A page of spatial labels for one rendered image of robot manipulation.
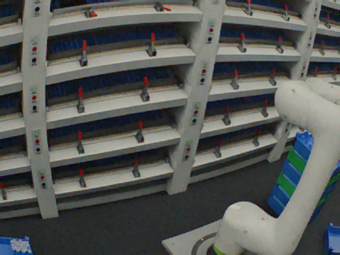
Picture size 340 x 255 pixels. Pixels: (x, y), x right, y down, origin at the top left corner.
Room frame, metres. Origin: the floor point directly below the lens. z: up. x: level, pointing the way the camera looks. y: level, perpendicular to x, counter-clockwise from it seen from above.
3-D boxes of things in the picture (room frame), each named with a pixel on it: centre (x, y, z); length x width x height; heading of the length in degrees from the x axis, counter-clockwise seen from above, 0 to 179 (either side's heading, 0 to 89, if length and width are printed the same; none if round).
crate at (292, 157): (1.29, -0.76, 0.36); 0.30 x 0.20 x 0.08; 38
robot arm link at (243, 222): (0.72, -0.28, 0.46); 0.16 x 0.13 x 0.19; 58
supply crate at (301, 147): (1.29, -0.76, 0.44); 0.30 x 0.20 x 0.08; 38
